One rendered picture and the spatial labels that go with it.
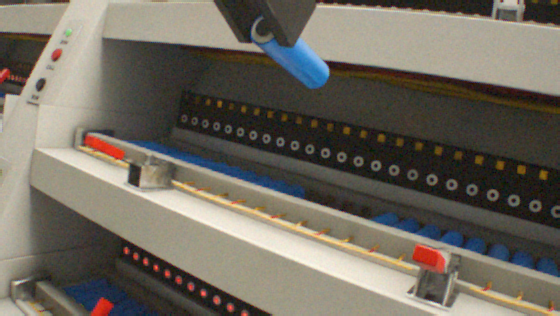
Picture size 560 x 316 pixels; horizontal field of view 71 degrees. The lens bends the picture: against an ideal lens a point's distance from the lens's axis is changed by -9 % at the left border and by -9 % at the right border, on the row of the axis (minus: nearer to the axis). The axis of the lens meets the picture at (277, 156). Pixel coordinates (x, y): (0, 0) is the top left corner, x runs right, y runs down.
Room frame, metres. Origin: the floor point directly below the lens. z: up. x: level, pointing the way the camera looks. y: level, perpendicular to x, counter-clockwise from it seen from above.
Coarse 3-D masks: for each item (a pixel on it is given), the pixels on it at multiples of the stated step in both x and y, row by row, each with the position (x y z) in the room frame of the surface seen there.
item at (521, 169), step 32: (192, 96) 0.58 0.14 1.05; (192, 128) 0.59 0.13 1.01; (224, 128) 0.55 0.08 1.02; (256, 128) 0.52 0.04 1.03; (288, 128) 0.50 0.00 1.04; (320, 128) 0.47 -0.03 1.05; (352, 128) 0.45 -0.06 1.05; (320, 160) 0.48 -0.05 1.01; (352, 160) 0.46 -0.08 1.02; (384, 160) 0.43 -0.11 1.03; (416, 160) 0.41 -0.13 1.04; (448, 160) 0.40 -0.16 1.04; (480, 160) 0.37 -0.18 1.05; (512, 160) 0.36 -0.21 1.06; (448, 192) 0.40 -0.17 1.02; (480, 192) 0.38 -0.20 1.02; (512, 192) 0.36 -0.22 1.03; (544, 192) 0.35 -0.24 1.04; (544, 224) 0.35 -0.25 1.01
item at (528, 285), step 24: (120, 144) 0.47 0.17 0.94; (192, 168) 0.41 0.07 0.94; (192, 192) 0.39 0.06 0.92; (216, 192) 0.39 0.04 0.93; (240, 192) 0.38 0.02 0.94; (264, 192) 0.36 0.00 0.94; (264, 216) 0.34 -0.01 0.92; (288, 216) 0.35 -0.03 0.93; (312, 216) 0.34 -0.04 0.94; (336, 216) 0.33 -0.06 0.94; (360, 240) 0.32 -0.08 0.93; (384, 240) 0.31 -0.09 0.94; (408, 240) 0.29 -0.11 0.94; (432, 240) 0.30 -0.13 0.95; (480, 264) 0.27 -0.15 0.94; (504, 264) 0.27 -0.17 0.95; (504, 288) 0.26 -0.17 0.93; (528, 288) 0.25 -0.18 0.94; (552, 288) 0.24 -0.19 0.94
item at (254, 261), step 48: (48, 144) 0.49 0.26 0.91; (240, 144) 0.53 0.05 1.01; (48, 192) 0.46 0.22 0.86; (96, 192) 0.41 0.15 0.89; (144, 192) 0.38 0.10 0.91; (384, 192) 0.43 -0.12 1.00; (144, 240) 0.37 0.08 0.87; (192, 240) 0.34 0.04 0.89; (240, 240) 0.31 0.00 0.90; (288, 240) 0.33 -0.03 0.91; (240, 288) 0.32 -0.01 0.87; (288, 288) 0.29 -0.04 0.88; (336, 288) 0.27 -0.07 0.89; (384, 288) 0.26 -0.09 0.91
